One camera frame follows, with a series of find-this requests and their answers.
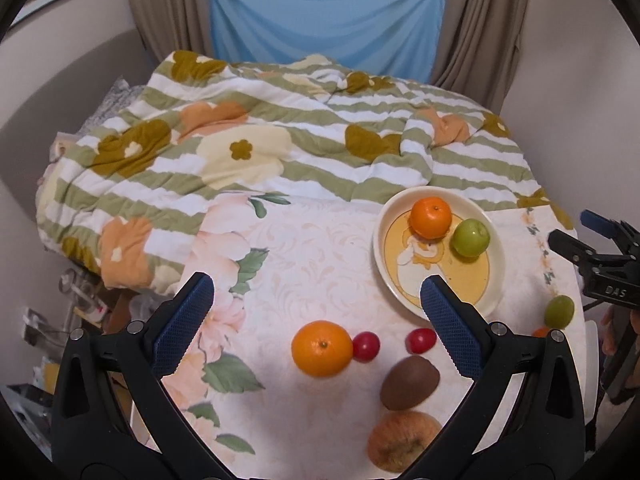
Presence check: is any beige curtain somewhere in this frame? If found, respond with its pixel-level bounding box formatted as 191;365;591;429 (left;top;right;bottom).
431;0;528;113
128;0;214;61

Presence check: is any green striped floral quilt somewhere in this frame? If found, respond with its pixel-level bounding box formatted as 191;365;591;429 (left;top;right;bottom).
36;50;549;294

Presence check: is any wrinkled red yellow apple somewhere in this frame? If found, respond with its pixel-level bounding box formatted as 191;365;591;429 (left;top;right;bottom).
367;411;442;474

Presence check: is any right beige curtain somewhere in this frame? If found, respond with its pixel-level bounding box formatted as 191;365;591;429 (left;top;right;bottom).
431;0;528;113

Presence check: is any grey patterned pillow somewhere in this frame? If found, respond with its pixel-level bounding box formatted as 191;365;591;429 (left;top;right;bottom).
77;77;144;136

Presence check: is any small orange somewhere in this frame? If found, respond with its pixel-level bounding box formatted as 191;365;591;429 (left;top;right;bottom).
408;196;452;240
532;326;550;338

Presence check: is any small orange in bowl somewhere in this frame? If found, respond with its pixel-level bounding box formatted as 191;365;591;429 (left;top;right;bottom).
408;196;452;240

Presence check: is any cream yellow bowl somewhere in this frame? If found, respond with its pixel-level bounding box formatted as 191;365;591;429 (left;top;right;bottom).
372;186;506;318

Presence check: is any red cherry tomato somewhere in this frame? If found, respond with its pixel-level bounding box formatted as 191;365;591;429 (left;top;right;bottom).
352;332;381;363
405;328;437;354

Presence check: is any blue cloth curtain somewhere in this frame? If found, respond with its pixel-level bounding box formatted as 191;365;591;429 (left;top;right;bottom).
209;0;446;82

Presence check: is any green apple in bowl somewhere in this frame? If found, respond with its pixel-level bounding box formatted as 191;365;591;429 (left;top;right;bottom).
450;219;491;259

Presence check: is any grey headboard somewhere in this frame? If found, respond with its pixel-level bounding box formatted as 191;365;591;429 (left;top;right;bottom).
1;29;158;216

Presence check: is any brown kiwi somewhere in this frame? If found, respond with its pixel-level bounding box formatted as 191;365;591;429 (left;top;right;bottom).
380;356;440;411

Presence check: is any floral white tablecloth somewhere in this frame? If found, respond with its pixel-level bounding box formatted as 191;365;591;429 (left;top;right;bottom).
131;192;589;480

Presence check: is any person's right hand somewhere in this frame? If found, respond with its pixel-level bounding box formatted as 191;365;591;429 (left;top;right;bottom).
601;306;640;356

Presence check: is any left beige curtain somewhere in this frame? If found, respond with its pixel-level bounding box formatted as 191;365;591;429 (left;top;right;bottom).
128;0;214;61

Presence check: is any large orange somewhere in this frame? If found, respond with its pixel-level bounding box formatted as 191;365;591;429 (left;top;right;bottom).
291;320;352;378

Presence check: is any green apple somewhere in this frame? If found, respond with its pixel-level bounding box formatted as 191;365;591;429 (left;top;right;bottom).
450;219;491;259
544;295;575;330

